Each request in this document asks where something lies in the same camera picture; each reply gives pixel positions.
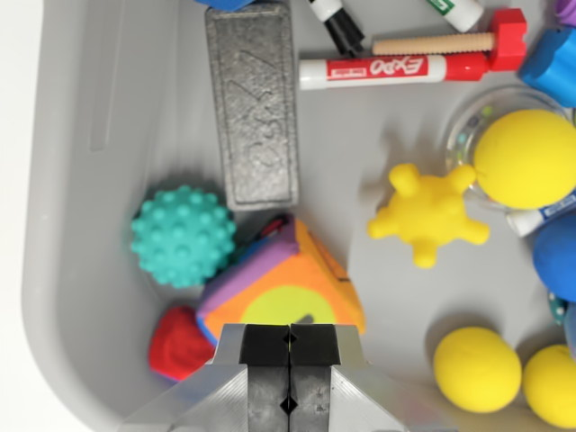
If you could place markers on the large yellow foam ball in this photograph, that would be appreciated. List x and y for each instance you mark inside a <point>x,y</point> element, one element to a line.
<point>526,157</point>

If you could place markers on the wooden toy bolt red head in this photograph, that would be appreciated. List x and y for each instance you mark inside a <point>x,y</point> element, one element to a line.
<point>427,45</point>

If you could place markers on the red Expo marker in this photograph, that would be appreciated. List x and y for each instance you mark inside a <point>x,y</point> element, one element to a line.
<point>382,69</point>

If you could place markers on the multicolour fabric cube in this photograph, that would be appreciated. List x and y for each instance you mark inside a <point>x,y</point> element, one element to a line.
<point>288,279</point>

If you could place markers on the yellow spiky rubber toy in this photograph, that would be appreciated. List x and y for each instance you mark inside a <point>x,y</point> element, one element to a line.
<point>427,211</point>

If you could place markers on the blue foam ball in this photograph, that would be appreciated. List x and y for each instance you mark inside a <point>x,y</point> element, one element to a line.
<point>558,261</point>

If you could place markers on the teal bumpy rubber ball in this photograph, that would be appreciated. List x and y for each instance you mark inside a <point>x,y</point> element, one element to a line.
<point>180,238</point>

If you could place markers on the clear plastic bead rattle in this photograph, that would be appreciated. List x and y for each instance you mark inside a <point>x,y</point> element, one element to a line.
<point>459,130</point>

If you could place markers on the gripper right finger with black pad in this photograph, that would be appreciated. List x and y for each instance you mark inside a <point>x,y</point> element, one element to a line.
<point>324,387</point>

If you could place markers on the black Expo marker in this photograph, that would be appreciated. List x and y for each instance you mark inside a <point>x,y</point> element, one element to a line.
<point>326,9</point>

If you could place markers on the green Expo marker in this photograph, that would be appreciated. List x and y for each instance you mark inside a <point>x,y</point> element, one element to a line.
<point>454,11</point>

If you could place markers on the grey plastic bin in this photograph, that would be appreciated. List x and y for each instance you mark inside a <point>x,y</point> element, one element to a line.
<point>90,225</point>

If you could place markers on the blue foam block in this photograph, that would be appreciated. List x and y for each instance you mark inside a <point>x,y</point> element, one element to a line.
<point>225,3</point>

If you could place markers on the red foam heart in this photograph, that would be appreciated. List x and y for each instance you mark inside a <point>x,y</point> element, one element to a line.
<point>177,344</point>

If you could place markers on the blue Expo marker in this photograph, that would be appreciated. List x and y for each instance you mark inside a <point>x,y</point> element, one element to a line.
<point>526,222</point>

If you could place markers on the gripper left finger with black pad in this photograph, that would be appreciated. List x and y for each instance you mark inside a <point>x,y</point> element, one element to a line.
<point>252,387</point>

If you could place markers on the teal polka dot piece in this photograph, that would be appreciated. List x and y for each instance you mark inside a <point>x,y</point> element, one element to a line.
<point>557,310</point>

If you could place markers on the blue toy nut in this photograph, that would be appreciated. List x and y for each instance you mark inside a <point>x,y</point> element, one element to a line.
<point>549,67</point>

